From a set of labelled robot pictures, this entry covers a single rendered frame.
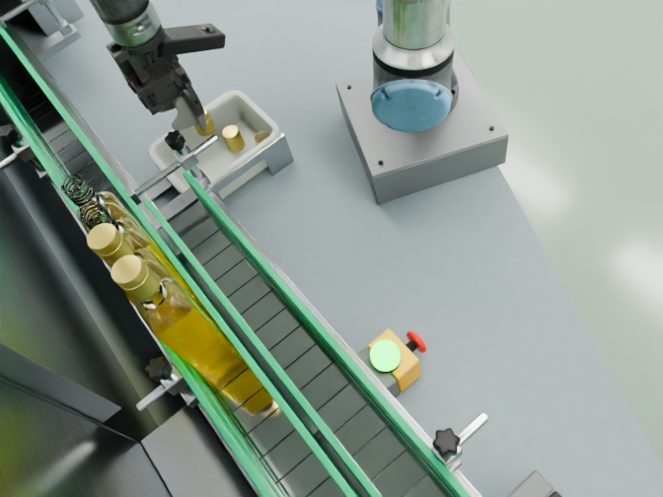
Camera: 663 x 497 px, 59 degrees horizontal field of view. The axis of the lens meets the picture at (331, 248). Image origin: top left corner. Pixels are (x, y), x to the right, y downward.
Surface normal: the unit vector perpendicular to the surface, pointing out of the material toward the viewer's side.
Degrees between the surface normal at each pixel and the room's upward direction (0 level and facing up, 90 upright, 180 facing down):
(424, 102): 95
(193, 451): 0
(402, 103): 95
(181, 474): 0
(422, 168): 90
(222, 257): 0
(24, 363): 90
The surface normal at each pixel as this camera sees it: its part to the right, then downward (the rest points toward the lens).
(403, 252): -0.18, -0.49
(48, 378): 0.61, 0.62
